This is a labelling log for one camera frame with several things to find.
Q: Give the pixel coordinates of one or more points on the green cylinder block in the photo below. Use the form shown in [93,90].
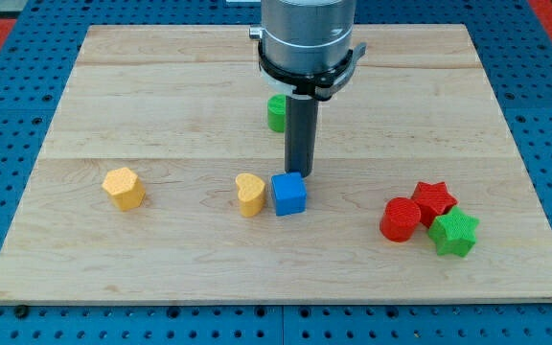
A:
[276,113]

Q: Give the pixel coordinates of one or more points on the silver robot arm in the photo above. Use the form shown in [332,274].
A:
[304,46]

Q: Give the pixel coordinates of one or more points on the yellow hexagon block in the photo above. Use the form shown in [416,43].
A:
[124,188]

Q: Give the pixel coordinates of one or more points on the blue cube block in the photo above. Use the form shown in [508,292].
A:
[289,193]

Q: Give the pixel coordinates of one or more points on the yellow heart block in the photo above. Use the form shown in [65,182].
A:
[251,194]

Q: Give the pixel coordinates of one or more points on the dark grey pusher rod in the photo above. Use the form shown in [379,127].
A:
[300,133]

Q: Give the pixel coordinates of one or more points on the wooden board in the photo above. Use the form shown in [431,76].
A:
[184,108]

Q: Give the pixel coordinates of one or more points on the red cylinder block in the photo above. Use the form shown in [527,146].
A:
[400,218]

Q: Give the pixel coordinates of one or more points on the red star block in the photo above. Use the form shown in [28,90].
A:
[433,200]

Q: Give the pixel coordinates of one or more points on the green star block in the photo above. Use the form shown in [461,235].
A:
[453,233]

